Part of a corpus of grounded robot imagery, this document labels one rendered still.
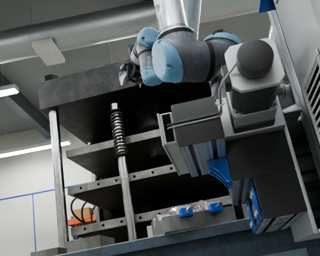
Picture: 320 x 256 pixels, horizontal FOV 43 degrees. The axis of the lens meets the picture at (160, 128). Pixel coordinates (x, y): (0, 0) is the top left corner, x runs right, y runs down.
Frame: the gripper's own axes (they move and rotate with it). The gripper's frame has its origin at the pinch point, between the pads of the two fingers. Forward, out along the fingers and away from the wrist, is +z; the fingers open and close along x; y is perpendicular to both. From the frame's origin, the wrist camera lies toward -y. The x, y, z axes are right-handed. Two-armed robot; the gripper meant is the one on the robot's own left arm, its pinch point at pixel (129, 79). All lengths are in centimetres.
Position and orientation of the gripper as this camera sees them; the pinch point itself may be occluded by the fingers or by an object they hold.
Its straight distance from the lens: 175.1
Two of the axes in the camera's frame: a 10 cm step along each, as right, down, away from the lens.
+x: 9.6, 0.8, 2.6
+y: 0.3, 9.2, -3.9
